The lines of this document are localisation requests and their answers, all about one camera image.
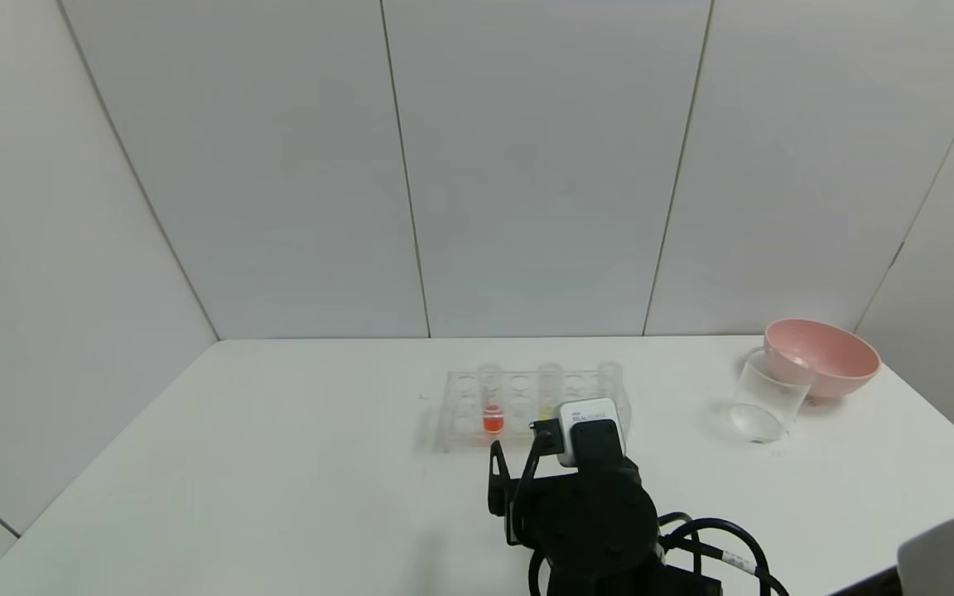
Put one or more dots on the test tube with yellow pigment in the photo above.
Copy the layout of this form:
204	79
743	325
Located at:
549	385

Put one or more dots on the test tube with red pigment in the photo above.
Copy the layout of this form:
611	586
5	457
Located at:
491	418

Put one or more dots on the pink bowl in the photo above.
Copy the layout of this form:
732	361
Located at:
837	364

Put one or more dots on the clear glass beaker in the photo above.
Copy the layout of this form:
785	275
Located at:
763	406

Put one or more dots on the clear plastic test tube rack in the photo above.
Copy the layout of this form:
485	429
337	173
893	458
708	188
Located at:
464	414

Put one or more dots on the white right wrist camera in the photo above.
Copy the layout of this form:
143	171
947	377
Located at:
589	412

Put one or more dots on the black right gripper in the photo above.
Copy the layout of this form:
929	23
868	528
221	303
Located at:
497	480

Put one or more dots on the test tube with blue pigment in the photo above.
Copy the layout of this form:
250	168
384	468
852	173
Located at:
609	381

